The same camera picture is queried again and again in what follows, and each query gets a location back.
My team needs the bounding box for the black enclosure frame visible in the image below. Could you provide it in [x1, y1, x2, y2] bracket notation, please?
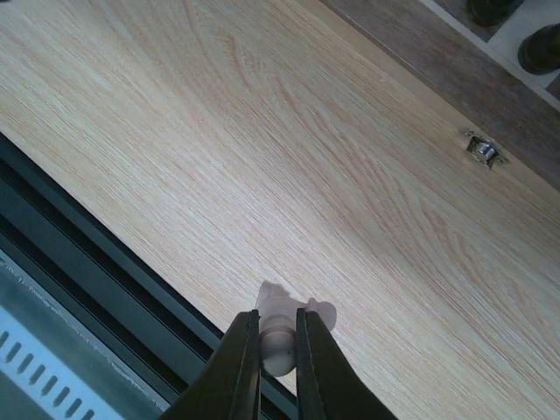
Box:
[0, 130, 298, 420]

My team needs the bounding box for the wooden chess board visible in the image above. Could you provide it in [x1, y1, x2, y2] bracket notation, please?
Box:
[326, 1, 559, 188]

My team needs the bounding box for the metal board clasp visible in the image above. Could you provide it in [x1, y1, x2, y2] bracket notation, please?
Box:
[458, 127, 511, 170]

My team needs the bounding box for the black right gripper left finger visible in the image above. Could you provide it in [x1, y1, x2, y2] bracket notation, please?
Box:
[160, 310, 261, 420]

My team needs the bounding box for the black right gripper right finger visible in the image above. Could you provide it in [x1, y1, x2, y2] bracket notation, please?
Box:
[296, 309, 396, 420]

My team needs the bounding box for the white chess pawn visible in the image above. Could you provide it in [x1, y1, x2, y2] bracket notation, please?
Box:
[255, 281, 337, 377]

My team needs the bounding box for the white slotted cable duct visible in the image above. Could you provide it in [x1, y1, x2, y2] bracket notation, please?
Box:
[1, 309, 168, 419]

